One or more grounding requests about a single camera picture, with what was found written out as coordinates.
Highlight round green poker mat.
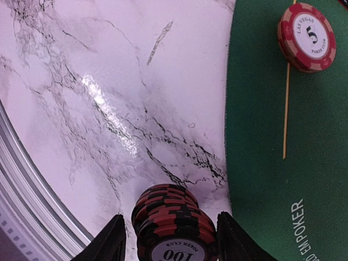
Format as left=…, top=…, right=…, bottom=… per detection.
left=225, top=1, right=347, bottom=260

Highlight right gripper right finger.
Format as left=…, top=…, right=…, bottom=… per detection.
left=216, top=212, right=277, bottom=261

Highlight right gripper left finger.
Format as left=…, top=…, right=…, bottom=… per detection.
left=71, top=214, right=126, bottom=261

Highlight black poker chip stack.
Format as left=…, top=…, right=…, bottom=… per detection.
left=131, top=184, right=219, bottom=260

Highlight red chips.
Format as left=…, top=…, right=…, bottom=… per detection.
left=277, top=2, right=337, bottom=73

